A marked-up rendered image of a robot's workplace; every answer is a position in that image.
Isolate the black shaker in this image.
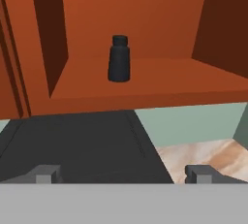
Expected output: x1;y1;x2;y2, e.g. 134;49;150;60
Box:
107;34;132;83

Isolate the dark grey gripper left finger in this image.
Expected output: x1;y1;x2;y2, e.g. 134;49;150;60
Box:
0;164;64;184

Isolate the dark grey appliance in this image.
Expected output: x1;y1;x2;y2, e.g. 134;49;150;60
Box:
0;110;175;184

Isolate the orange-brown wall cabinet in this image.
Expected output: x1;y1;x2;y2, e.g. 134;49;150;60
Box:
28;0;248;116

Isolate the orange-brown cabinet door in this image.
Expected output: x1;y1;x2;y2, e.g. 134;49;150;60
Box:
0;0;33;121

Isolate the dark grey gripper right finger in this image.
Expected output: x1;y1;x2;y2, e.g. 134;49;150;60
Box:
184;164;248;184

